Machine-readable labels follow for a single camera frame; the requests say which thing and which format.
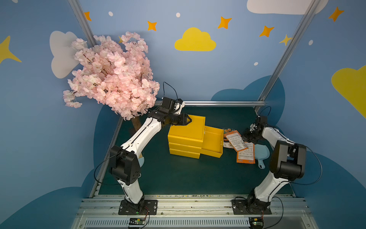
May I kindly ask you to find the yellow drawer cabinet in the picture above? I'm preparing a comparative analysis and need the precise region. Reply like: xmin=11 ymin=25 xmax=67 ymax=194
xmin=168 ymin=114 xmax=205 ymax=159

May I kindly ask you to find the orange white-label seed bag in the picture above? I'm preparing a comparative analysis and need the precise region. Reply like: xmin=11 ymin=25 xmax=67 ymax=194
xmin=236 ymin=143 xmax=255 ymax=164

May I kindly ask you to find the yellow top drawer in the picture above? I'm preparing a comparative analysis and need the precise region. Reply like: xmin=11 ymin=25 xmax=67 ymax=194
xmin=200 ymin=126 xmax=224 ymax=158

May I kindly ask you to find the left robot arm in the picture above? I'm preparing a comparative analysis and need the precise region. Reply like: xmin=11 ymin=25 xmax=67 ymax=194
xmin=109 ymin=97 xmax=192 ymax=206

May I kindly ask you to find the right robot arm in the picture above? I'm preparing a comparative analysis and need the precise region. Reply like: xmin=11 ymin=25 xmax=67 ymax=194
xmin=242 ymin=115 xmax=307 ymax=211

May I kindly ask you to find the light blue right scoop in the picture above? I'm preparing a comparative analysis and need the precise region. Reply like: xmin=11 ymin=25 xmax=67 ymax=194
xmin=254 ymin=144 xmax=270 ymax=169

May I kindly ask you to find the back horizontal aluminium profile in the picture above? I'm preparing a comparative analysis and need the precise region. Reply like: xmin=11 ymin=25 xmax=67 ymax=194
xmin=184 ymin=101 xmax=266 ymax=107

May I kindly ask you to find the pink cherry blossom tree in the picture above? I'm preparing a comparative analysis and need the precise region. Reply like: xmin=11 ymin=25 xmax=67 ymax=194
xmin=63 ymin=32 xmax=160 ymax=121

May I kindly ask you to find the right controller board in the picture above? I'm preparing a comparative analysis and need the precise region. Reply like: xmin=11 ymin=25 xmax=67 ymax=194
xmin=249 ymin=218 xmax=264 ymax=229

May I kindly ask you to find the controller board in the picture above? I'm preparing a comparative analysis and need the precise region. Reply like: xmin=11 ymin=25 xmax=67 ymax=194
xmin=249 ymin=218 xmax=264 ymax=229
xmin=128 ymin=218 xmax=146 ymax=227

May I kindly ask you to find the left controller board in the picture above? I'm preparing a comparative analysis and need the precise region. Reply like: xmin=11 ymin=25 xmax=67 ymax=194
xmin=128 ymin=218 xmax=146 ymax=227

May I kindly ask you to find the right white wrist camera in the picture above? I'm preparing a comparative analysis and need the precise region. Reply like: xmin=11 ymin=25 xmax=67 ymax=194
xmin=250 ymin=123 xmax=258 ymax=132

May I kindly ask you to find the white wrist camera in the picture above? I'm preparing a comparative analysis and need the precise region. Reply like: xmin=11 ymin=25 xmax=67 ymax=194
xmin=173 ymin=99 xmax=185 ymax=115
xmin=250 ymin=123 xmax=258 ymax=132

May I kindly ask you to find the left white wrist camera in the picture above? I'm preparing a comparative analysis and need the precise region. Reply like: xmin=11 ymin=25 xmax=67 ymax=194
xmin=173 ymin=99 xmax=185 ymax=115

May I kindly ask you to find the right corner aluminium post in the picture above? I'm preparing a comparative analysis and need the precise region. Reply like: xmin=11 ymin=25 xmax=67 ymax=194
xmin=254 ymin=0 xmax=321 ymax=114

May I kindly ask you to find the corner aluminium post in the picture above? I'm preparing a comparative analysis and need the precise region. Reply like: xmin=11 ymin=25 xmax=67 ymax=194
xmin=68 ymin=0 xmax=96 ymax=47
xmin=254 ymin=0 xmax=321 ymax=114

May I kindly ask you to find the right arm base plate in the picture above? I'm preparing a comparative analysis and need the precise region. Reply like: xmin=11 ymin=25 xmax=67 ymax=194
xmin=231 ymin=198 xmax=272 ymax=215

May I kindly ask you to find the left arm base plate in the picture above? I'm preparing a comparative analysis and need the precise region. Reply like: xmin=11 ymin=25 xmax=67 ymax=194
xmin=118 ymin=199 xmax=158 ymax=215

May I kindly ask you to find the aluminium mounting rail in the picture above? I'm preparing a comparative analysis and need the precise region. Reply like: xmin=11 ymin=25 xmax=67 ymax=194
xmin=71 ymin=195 xmax=318 ymax=229

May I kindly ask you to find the left corner aluminium post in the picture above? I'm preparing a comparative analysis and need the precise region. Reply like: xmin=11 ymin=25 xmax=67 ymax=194
xmin=68 ymin=0 xmax=96 ymax=47

